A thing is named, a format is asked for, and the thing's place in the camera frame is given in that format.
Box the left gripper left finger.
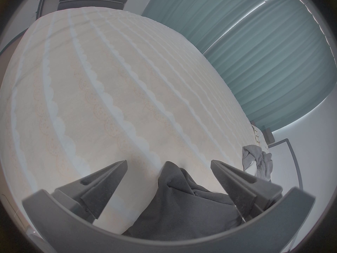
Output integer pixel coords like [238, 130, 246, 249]
[54, 160, 128, 219]

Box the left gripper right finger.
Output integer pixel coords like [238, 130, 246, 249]
[211, 160, 283, 218]

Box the black T-shirt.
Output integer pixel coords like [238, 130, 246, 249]
[124, 161, 244, 240]

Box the pile of clothes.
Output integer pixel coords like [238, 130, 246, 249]
[242, 144, 273, 181]

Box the bed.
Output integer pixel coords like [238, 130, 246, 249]
[0, 6, 302, 238]

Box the white printed pillow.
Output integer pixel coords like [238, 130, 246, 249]
[251, 125, 269, 150]

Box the grey bedside table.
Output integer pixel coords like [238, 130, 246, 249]
[250, 120, 275, 143]

